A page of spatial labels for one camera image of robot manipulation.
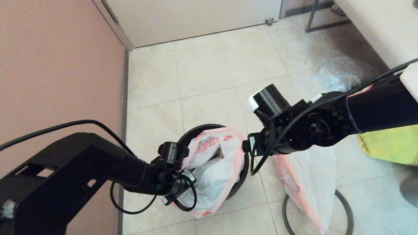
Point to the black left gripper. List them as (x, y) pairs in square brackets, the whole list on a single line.
[(169, 181)]

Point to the crumpled clear plastic bag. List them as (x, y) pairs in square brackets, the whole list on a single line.
[(339, 71)]

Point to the white door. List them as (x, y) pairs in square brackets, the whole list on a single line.
[(196, 3)]

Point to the black round trash bin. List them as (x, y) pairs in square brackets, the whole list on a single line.
[(190, 132)]

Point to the yellow shopping bag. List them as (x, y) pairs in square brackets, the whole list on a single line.
[(396, 147)]

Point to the white red plastic bag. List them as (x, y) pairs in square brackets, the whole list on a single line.
[(214, 183)]

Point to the metal door stop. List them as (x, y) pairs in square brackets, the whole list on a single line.
[(269, 21)]

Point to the black metal table frame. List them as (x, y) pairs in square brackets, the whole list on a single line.
[(313, 9)]

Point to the used translucent trash bag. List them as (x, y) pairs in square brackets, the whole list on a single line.
[(314, 184)]

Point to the black left wrist motor cylinder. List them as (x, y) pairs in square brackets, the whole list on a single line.
[(173, 152)]

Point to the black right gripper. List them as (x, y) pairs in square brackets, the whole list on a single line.
[(310, 127)]

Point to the grey door frame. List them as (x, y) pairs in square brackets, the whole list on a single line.
[(117, 27)]

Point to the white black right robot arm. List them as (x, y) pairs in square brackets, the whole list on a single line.
[(398, 106)]

